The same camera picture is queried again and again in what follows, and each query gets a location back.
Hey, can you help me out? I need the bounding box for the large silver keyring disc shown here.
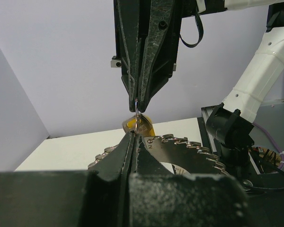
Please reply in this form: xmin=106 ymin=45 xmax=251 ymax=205
xmin=88 ymin=131 xmax=228 ymax=175

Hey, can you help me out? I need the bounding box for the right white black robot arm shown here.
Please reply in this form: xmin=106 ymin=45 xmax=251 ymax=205
xmin=112 ymin=0 xmax=284 ymax=178

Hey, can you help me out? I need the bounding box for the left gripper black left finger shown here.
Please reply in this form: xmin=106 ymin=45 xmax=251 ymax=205
xmin=0 ymin=132 xmax=135 ymax=227

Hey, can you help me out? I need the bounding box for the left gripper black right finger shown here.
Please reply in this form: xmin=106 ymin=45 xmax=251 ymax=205
xmin=130 ymin=134 xmax=249 ymax=227

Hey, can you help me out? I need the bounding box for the yellow tagged key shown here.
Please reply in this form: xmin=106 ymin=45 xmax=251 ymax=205
xmin=122 ymin=113 xmax=155 ymax=137

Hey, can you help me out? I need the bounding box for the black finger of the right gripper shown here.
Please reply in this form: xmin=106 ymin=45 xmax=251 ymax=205
xmin=114 ymin=0 xmax=140 ymax=112
xmin=138 ymin=0 xmax=176 ymax=113

